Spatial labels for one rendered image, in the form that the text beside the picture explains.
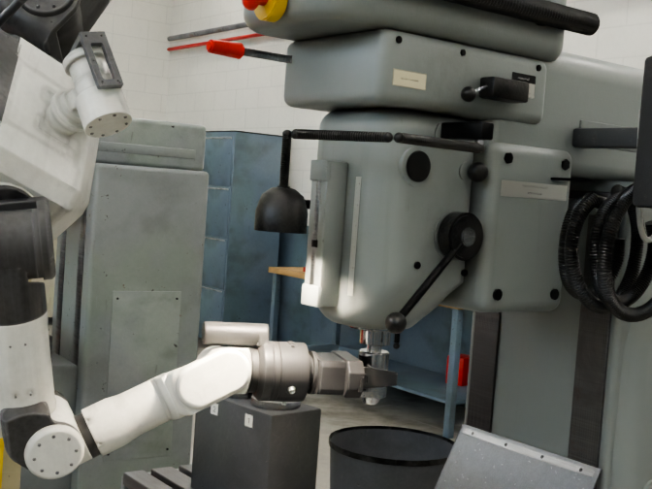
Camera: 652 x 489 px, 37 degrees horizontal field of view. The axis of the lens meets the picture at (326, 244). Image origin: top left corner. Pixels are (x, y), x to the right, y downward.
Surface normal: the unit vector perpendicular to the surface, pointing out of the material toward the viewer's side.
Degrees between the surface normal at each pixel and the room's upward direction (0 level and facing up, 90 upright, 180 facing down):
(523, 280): 90
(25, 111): 58
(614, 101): 90
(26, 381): 103
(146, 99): 90
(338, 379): 90
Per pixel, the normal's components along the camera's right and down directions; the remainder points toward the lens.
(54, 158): 0.73, -0.45
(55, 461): 0.40, 0.29
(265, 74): -0.80, -0.03
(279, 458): 0.69, 0.09
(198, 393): 0.27, -0.07
